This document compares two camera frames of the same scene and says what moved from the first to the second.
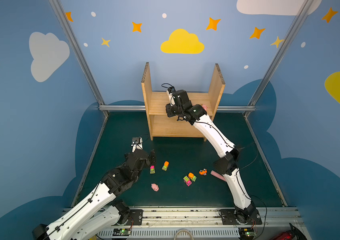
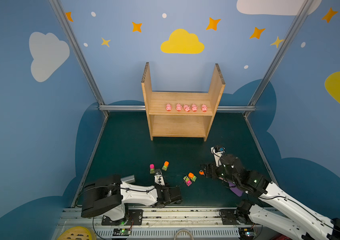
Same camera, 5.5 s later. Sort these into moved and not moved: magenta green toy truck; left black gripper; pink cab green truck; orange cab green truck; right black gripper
Moved: left black gripper; right black gripper
Not moved: orange cab green truck; magenta green toy truck; pink cab green truck
